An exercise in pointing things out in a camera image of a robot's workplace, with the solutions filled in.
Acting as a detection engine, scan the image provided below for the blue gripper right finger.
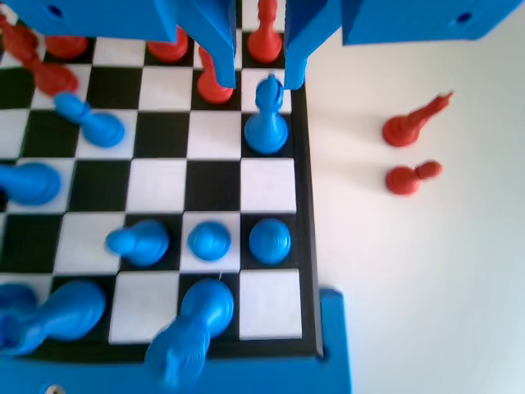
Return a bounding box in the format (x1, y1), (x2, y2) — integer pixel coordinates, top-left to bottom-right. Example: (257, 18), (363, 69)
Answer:
(284, 0), (342, 91)

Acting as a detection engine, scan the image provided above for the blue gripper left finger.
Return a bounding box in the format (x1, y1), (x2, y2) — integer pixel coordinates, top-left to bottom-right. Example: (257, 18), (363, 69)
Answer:
(176, 0), (238, 89)

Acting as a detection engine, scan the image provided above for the blue chess bishop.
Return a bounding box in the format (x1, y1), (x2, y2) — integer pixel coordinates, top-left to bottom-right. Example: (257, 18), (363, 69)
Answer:
(0, 161), (63, 207)
(11, 279), (108, 356)
(244, 73), (290, 156)

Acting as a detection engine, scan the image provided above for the red chess pawn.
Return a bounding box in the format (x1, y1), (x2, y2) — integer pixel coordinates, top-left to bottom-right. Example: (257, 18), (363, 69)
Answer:
(385, 160), (444, 196)
(196, 44), (235, 104)
(246, 0), (285, 65)

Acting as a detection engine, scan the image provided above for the red chess bishop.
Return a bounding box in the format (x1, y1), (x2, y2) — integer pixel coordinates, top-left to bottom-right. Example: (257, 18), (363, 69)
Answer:
(42, 35), (89, 59)
(146, 24), (190, 65)

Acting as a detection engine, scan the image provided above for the blue chess pawn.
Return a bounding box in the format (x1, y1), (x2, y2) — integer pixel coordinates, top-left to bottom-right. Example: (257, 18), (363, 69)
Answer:
(186, 221), (231, 262)
(52, 91), (126, 149)
(104, 219), (171, 268)
(249, 218), (293, 264)

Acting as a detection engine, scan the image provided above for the blue chess king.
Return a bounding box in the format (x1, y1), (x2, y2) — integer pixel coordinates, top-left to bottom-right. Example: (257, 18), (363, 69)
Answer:
(145, 277), (236, 393)

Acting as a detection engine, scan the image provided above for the blue chess queen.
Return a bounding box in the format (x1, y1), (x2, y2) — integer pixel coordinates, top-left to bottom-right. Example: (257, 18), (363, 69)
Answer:
(0, 282), (40, 356)

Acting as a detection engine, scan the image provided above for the black and white chessboard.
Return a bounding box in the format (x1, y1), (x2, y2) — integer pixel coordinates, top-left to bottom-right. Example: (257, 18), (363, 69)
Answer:
(0, 0), (326, 363)

